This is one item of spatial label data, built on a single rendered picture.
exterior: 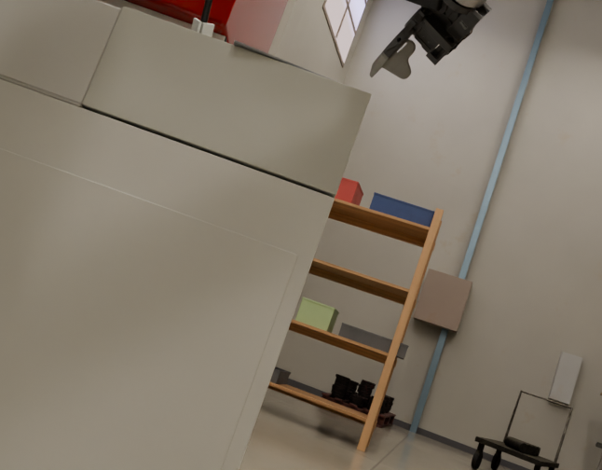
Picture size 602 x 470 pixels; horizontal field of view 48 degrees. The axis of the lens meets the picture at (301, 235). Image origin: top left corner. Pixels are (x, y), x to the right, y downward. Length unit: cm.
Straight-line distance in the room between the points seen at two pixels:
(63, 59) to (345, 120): 38
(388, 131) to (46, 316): 949
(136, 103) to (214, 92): 10
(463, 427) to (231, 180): 874
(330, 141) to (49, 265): 39
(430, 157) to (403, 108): 85
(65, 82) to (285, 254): 36
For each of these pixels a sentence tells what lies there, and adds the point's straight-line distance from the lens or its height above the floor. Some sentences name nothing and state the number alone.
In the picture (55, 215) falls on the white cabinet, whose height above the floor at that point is 67.
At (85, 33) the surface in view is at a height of 91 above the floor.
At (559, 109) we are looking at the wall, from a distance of 1040.
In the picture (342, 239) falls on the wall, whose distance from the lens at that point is 985.
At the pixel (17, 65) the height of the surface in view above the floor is 84.
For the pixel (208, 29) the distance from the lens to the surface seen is 126.
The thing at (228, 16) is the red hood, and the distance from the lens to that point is 161.
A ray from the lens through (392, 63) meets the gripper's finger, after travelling 117.
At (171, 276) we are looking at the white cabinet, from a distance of 87.
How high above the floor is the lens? 63
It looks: 8 degrees up
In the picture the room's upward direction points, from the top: 20 degrees clockwise
